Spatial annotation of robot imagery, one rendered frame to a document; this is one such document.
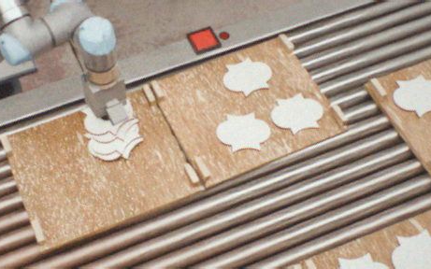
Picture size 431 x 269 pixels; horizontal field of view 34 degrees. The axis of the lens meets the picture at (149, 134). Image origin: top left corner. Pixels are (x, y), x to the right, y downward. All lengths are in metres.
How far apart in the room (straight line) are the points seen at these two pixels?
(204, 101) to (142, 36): 1.45
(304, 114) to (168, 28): 1.56
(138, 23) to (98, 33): 1.82
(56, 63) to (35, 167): 1.48
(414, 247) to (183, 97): 0.68
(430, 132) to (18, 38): 1.05
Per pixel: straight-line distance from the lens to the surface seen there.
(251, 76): 1.91
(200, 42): 2.00
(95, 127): 1.75
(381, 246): 1.70
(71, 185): 1.73
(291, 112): 1.84
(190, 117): 1.82
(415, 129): 1.90
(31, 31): 1.57
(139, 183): 1.72
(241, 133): 1.79
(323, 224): 1.72
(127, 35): 3.28
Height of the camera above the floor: 2.41
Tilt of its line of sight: 56 degrees down
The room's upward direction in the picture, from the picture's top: 3 degrees counter-clockwise
